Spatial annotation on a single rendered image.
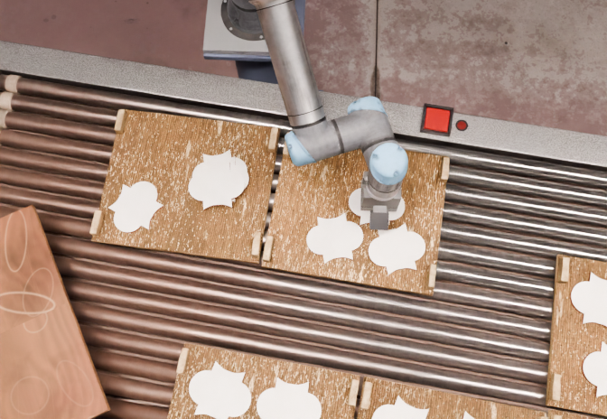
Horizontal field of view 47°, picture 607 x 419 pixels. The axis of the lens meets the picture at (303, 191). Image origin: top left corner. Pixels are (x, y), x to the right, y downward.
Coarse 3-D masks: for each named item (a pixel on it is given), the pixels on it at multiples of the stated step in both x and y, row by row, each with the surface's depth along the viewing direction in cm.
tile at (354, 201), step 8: (352, 192) 171; (352, 200) 171; (400, 200) 170; (352, 208) 170; (400, 208) 170; (360, 216) 169; (368, 216) 169; (392, 216) 169; (400, 216) 169; (360, 224) 169
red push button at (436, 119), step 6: (426, 108) 180; (432, 108) 180; (426, 114) 179; (432, 114) 179; (438, 114) 179; (444, 114) 179; (426, 120) 179; (432, 120) 179; (438, 120) 178; (444, 120) 178; (426, 126) 178; (432, 126) 178; (438, 126) 178; (444, 126) 178
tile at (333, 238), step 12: (312, 228) 169; (324, 228) 169; (336, 228) 169; (348, 228) 169; (360, 228) 169; (312, 240) 168; (324, 240) 168; (336, 240) 168; (348, 240) 168; (360, 240) 168; (324, 252) 167; (336, 252) 167; (348, 252) 167; (324, 264) 167
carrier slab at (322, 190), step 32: (288, 160) 175; (352, 160) 175; (416, 160) 175; (288, 192) 173; (320, 192) 172; (416, 192) 172; (288, 224) 170; (416, 224) 170; (288, 256) 168; (320, 256) 168; (352, 256) 168; (416, 288) 165
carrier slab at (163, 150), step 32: (128, 128) 178; (160, 128) 178; (192, 128) 178; (224, 128) 178; (256, 128) 178; (128, 160) 176; (160, 160) 176; (192, 160) 175; (256, 160) 175; (160, 192) 173; (256, 192) 173; (160, 224) 171; (192, 224) 171; (224, 224) 170; (256, 224) 170; (224, 256) 168
